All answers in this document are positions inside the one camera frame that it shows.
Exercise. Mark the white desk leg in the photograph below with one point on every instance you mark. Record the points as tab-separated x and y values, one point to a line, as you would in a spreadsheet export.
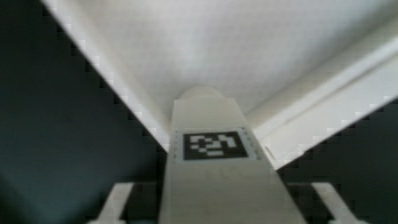
222	187

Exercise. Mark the white front barrier wall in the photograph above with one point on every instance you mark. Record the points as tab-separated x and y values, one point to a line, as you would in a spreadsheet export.
309	122

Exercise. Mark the white desk top tray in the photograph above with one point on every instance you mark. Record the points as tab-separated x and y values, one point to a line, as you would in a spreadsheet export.
273	50

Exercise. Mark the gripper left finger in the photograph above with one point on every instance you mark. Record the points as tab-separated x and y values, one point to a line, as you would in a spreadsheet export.
129	204

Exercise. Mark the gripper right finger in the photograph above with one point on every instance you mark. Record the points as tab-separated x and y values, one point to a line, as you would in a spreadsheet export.
319	204

